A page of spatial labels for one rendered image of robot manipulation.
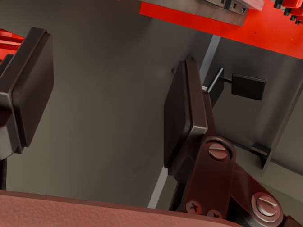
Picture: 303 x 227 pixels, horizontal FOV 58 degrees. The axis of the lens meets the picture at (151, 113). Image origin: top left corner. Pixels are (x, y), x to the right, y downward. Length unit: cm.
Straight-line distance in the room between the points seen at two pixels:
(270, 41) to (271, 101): 199
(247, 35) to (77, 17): 115
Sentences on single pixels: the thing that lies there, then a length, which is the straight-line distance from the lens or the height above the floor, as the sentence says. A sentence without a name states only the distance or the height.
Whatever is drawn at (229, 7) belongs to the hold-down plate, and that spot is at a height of 90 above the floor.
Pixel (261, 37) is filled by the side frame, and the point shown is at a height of 102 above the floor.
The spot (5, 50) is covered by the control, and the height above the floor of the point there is 75.
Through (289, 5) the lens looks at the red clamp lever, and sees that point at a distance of 78.
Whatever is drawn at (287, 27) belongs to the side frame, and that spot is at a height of 115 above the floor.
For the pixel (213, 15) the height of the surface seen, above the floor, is 87.
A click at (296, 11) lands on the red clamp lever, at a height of 129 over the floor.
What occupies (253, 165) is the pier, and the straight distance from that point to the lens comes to 388.
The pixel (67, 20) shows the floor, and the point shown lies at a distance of 190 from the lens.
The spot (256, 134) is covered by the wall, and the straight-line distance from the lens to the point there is 398.
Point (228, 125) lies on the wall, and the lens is 404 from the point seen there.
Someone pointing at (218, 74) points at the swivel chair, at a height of 50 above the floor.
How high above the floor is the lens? 140
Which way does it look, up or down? 25 degrees down
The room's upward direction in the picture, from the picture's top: 115 degrees clockwise
